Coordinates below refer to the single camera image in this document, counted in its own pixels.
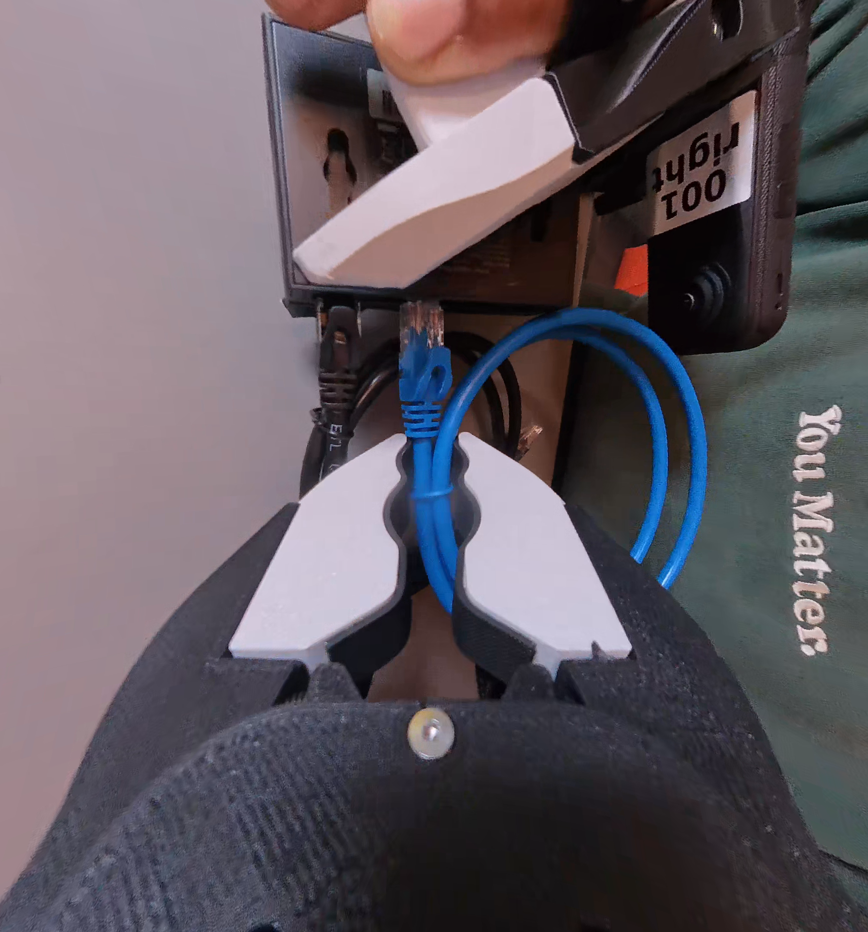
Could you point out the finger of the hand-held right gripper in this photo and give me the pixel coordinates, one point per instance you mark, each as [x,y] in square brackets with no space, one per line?
[441,204]

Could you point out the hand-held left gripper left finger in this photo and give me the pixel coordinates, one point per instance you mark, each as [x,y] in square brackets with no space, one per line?
[324,575]

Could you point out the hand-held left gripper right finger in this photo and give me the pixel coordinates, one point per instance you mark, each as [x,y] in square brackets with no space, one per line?
[543,575]

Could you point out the black ethernet switch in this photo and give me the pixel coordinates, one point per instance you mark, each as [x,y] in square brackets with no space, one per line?
[303,233]

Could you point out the person's right hand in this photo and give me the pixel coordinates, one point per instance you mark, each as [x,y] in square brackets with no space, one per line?
[441,36]

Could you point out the green sweatshirt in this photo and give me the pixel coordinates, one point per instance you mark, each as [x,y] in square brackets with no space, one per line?
[805,510]

